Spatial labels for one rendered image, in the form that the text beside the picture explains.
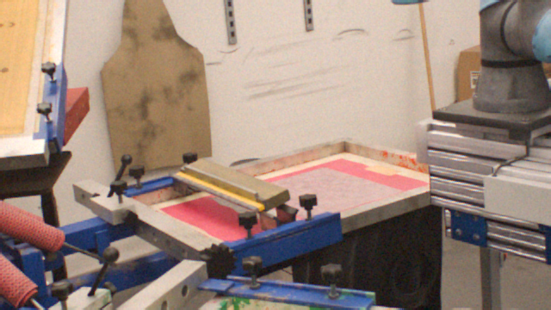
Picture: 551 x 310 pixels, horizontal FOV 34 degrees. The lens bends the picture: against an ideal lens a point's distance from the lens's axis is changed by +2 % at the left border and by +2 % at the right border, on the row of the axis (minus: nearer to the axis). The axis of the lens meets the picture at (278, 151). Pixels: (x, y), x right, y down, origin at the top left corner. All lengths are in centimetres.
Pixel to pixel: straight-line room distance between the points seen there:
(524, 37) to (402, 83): 353
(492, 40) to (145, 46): 264
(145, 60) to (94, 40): 25
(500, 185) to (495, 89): 21
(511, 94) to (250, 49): 287
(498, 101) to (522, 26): 18
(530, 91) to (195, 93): 275
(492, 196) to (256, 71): 298
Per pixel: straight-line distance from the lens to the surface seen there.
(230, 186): 209
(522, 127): 170
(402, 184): 234
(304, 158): 260
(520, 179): 166
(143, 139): 420
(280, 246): 191
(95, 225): 200
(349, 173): 247
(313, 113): 478
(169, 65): 421
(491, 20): 176
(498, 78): 177
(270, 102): 461
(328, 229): 198
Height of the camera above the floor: 167
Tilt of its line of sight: 15 degrees down
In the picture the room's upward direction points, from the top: 5 degrees counter-clockwise
